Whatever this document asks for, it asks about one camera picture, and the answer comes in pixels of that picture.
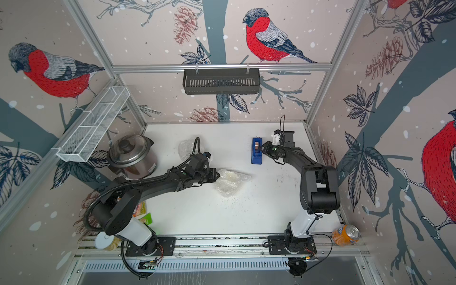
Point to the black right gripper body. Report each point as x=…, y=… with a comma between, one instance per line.
x=278, y=149

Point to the black hanging wire basket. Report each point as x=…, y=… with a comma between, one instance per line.
x=236, y=81

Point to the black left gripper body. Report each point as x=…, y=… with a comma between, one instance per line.
x=206, y=176

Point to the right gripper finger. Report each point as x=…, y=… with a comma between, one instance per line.
x=267, y=144
x=265, y=152

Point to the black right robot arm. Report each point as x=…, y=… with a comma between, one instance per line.
x=318, y=191

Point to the red snack packet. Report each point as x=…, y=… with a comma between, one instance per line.
x=141, y=209

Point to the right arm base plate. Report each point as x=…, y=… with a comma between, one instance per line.
x=281, y=245

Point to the white lidded jar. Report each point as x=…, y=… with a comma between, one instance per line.
x=106, y=242

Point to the white mesh wall shelf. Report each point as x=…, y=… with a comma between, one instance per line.
x=83, y=141

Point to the steel rice cooker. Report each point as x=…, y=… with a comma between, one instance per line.
x=133, y=157

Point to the bubble wrap sheet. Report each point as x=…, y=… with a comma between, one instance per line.
x=230, y=182
x=187, y=148

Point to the blue tape dispenser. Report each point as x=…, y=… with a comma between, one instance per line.
x=256, y=153

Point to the orange soda can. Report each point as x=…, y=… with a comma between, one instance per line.
x=345, y=235

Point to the green snack packet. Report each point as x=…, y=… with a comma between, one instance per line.
x=147, y=219

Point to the small circuit board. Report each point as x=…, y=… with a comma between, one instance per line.
x=148, y=265

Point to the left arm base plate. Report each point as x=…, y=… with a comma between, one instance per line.
x=158, y=246

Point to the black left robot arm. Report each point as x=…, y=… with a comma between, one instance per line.
x=112, y=211

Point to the aluminium mounting rail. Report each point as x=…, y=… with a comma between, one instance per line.
x=252, y=245

